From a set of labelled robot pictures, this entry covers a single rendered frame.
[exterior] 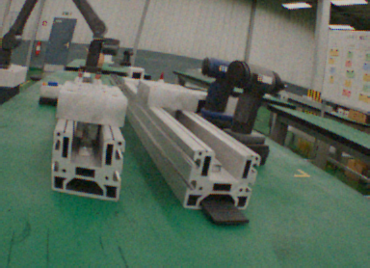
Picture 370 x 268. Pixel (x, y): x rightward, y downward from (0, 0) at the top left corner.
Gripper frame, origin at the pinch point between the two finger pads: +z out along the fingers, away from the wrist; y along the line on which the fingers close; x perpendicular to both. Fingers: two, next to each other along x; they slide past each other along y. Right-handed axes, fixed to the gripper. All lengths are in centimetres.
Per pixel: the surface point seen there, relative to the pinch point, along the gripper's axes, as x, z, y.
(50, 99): -30.8, 0.4, -13.6
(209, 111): -45, -5, 33
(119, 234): -105, 0, 1
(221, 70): -46, -17, 34
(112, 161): -95, -5, 1
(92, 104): -88, -11, -2
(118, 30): 1086, -65, 120
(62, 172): -95, -3, -6
